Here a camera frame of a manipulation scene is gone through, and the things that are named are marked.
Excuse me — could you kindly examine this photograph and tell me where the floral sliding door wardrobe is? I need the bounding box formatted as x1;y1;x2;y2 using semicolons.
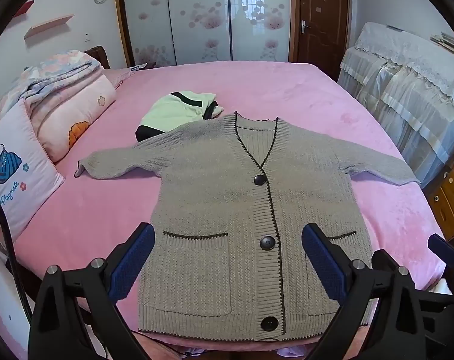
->
112;0;300;70

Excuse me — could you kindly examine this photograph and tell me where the pink flower pillow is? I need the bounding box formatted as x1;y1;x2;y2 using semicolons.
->
26;71;117;164

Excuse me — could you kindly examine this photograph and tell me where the stack of books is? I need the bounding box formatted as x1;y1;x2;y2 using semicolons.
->
429;32;454;61

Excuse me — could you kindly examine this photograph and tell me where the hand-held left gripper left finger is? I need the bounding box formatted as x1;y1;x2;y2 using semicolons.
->
28;222;156;360

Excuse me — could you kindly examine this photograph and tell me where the lilac cloth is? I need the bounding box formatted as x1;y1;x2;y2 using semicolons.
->
279;347;306;360

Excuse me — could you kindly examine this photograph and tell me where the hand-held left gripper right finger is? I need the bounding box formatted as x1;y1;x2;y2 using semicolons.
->
301;222;428;360

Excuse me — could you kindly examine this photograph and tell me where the black cable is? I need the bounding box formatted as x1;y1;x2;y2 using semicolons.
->
0;185;36;312

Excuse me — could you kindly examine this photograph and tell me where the white bedside cabinet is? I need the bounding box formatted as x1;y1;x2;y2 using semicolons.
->
0;232;33;360

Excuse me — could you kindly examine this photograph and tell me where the floral folded quilt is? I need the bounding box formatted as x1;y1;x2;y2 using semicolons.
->
0;49;104;121

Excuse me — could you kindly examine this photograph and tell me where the pink wall shelf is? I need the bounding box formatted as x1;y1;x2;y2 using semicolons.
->
24;14;75;40

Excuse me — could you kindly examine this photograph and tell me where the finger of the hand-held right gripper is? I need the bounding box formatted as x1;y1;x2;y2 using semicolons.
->
427;233;454;293
371;249;402;274

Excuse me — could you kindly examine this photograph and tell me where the brown wooden door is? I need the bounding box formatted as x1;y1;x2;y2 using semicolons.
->
298;0;351;83

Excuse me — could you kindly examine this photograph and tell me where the red wall shelf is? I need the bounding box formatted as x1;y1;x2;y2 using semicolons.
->
11;0;34;19

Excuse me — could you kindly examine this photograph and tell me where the white lace covered furniture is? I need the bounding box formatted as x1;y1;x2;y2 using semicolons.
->
337;22;454;188

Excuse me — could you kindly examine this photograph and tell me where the wooden drawer cabinet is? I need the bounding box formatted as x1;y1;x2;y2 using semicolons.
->
424;154;454;241

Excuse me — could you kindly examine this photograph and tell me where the green and black folded garment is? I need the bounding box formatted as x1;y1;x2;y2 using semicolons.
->
135;91;225;143

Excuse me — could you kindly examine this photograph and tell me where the wooden bed headboard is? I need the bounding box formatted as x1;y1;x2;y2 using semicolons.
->
82;46;111;70

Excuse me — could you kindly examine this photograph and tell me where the grey knit cardigan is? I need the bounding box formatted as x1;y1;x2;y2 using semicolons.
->
74;112;420;342

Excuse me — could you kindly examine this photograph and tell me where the bed with pink cover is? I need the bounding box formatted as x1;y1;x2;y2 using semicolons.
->
10;62;454;353

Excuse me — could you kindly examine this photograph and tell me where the white printed pillow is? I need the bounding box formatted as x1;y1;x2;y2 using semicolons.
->
0;99;65;241

